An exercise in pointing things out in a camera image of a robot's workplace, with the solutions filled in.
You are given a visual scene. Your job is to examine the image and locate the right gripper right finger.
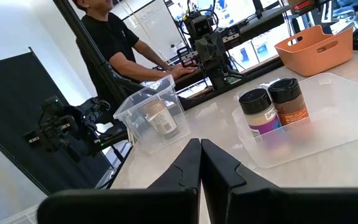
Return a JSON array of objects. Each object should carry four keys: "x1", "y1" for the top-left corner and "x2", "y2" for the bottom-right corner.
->
[{"x1": 201, "y1": 138, "x2": 358, "y2": 224}]

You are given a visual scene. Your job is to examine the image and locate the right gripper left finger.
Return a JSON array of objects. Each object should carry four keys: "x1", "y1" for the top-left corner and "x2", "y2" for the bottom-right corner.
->
[{"x1": 37, "y1": 138, "x2": 202, "y2": 224}]

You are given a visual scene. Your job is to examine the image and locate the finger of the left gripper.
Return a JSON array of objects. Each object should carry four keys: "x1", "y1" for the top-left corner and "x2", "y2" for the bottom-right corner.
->
[
  {"x1": 208, "y1": 32, "x2": 226, "y2": 62},
  {"x1": 195, "y1": 34, "x2": 213, "y2": 63}
]

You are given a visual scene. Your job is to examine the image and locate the tan lid spice jar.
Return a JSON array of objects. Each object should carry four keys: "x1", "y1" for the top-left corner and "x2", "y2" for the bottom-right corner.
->
[{"x1": 143, "y1": 98, "x2": 180, "y2": 140}]

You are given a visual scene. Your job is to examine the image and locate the purple label jar black lid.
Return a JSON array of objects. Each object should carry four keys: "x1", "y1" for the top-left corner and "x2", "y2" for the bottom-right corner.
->
[{"x1": 238, "y1": 88, "x2": 283, "y2": 141}]

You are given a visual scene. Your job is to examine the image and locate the orange label jar black lid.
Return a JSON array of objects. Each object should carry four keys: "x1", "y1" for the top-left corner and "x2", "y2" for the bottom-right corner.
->
[{"x1": 267, "y1": 77, "x2": 310, "y2": 127}]

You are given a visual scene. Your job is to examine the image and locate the person's hand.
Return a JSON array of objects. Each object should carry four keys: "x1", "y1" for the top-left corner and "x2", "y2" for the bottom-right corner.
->
[{"x1": 166, "y1": 63, "x2": 198, "y2": 79}]

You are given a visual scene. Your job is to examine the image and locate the whiteboard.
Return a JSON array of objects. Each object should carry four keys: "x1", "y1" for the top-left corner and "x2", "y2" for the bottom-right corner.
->
[{"x1": 116, "y1": 0, "x2": 186, "y2": 62}]

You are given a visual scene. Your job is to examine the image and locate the person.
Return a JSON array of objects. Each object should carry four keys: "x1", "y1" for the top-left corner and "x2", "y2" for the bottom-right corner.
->
[{"x1": 71, "y1": 0, "x2": 198, "y2": 106}]

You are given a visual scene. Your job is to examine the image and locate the clear plastic storage bin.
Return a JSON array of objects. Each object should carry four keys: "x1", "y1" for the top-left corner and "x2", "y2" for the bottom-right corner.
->
[
  {"x1": 0, "y1": 203, "x2": 42, "y2": 224},
  {"x1": 112, "y1": 74, "x2": 191, "y2": 155}
]

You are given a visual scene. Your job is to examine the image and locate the orange plastic bin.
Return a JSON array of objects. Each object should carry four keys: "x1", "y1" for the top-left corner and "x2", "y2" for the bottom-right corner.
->
[{"x1": 273, "y1": 24, "x2": 354, "y2": 77}]

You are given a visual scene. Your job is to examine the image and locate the frosted white plastic bin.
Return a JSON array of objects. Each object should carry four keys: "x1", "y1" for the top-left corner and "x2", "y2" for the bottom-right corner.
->
[{"x1": 231, "y1": 72, "x2": 358, "y2": 169}]

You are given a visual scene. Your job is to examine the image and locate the large black panel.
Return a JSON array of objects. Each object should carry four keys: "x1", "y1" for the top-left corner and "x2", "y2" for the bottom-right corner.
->
[{"x1": 0, "y1": 51, "x2": 113, "y2": 195}]

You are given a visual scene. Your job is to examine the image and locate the black rig frame post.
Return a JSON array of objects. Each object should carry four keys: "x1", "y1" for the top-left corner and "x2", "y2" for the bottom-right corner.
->
[{"x1": 53, "y1": 0, "x2": 130, "y2": 103}]

